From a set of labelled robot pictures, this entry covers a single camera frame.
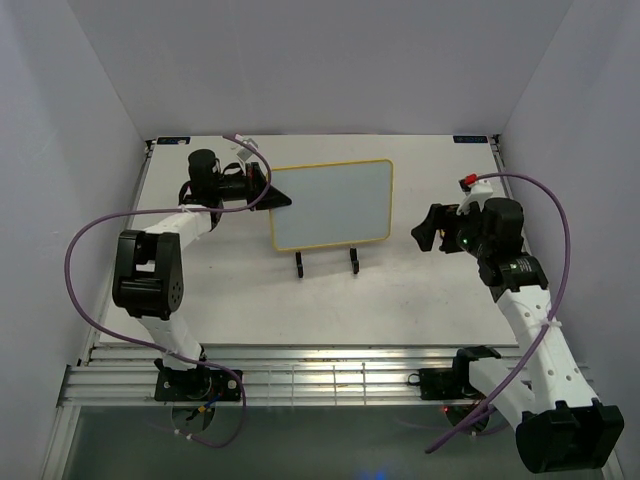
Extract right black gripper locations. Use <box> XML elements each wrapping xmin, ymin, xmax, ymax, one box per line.
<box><xmin>410</xmin><ymin>200</ymin><xmax>491</xmax><ymax>259</ymax></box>

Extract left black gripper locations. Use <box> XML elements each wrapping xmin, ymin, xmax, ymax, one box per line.
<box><xmin>214</xmin><ymin>163</ymin><xmax>293</xmax><ymax>212</ymax></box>

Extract yellow framed whiteboard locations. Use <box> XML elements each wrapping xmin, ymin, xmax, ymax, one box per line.
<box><xmin>269</xmin><ymin>159</ymin><xmax>394</xmax><ymax>252</ymax></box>

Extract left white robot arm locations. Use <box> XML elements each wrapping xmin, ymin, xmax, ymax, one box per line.
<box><xmin>112</xmin><ymin>149</ymin><xmax>292</xmax><ymax>400</ymax></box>

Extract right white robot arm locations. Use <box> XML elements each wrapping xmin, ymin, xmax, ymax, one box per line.
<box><xmin>411</xmin><ymin>198</ymin><xmax>624</xmax><ymax>473</ymax></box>

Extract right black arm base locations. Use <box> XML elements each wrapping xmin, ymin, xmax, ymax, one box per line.
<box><xmin>407</xmin><ymin>368</ymin><xmax>478</xmax><ymax>401</ymax></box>

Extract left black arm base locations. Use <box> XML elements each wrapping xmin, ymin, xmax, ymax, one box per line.
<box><xmin>153</xmin><ymin>368</ymin><xmax>241</xmax><ymax>402</ymax></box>

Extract black metal whiteboard stand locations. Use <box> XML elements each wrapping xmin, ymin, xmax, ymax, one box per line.
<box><xmin>294</xmin><ymin>244</ymin><xmax>360</xmax><ymax>279</ymax></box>

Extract right blue table label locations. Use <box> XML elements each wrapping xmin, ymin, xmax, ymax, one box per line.
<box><xmin>452</xmin><ymin>135</ymin><xmax>488</xmax><ymax>144</ymax></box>

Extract blue table label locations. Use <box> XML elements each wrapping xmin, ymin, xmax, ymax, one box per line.
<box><xmin>452</xmin><ymin>135</ymin><xmax>488</xmax><ymax>144</ymax></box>
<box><xmin>156</xmin><ymin>136</ymin><xmax>191</xmax><ymax>145</ymax></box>

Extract left blue table label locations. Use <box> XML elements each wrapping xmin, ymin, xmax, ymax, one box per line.
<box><xmin>156</xmin><ymin>136</ymin><xmax>191</xmax><ymax>145</ymax></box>

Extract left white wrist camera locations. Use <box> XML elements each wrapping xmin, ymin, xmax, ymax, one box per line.
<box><xmin>233</xmin><ymin>146</ymin><xmax>253</xmax><ymax>163</ymax></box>

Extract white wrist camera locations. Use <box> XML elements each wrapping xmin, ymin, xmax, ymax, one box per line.
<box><xmin>233</xmin><ymin>146</ymin><xmax>253</xmax><ymax>163</ymax></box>
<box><xmin>456</xmin><ymin>174</ymin><xmax>494</xmax><ymax>216</ymax></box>

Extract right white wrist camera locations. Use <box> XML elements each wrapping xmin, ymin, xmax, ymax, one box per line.
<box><xmin>456</xmin><ymin>174</ymin><xmax>494</xmax><ymax>216</ymax></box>

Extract aluminium rail frame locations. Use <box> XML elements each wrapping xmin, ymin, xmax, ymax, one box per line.
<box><xmin>58</xmin><ymin>344</ymin><xmax>457</xmax><ymax>407</ymax></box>

